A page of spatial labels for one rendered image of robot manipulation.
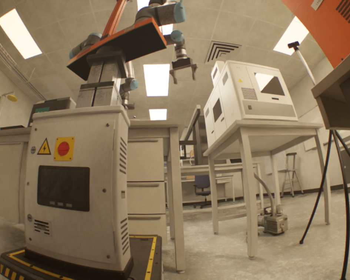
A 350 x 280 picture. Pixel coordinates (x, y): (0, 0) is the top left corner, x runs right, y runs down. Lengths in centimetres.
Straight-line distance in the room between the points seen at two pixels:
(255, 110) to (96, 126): 101
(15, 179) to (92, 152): 110
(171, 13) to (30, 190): 89
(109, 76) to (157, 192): 63
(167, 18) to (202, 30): 197
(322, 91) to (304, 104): 415
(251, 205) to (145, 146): 72
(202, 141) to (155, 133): 223
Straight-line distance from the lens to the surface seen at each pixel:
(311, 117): 445
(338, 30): 57
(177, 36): 104
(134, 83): 125
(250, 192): 104
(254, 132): 116
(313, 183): 452
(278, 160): 525
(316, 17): 63
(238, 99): 118
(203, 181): 486
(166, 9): 89
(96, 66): 75
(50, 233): 46
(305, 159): 462
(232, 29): 293
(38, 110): 149
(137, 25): 76
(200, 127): 324
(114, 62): 73
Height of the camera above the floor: 49
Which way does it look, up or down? 18 degrees up
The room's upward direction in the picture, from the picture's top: 3 degrees counter-clockwise
